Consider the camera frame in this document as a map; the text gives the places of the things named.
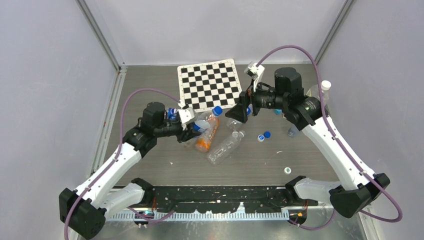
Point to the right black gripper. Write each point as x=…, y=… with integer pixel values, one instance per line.
x=238, y=112

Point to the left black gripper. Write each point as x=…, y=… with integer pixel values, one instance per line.
x=188, y=133

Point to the clear Pepsi bottle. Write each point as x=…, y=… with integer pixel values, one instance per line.
x=205, y=120

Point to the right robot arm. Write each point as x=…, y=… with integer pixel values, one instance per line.
x=357, y=184

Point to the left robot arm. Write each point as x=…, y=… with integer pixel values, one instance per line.
x=86, y=208

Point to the blue label Pepsi bottle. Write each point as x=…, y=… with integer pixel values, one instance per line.
x=234, y=125

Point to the orange drink bottle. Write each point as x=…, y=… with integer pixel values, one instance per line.
x=204, y=142

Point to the crushed Pepsi bottle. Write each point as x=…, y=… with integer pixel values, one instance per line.
x=172, y=113

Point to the white blue bottle cap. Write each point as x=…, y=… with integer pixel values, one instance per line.
x=260, y=137

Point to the clear empty plastic bottle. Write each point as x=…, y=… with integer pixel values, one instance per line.
x=225, y=148

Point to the small water bottle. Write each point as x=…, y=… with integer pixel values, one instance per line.
x=293, y=131

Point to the white green bottle cap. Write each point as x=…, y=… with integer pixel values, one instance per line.
x=287, y=170

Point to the tall bottle white cap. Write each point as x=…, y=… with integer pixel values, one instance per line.
x=315, y=92

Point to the checkerboard mat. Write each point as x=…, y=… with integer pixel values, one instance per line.
x=203, y=86

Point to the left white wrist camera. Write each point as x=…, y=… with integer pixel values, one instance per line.
x=187, y=115

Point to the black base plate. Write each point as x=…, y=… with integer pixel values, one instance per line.
x=220, y=200

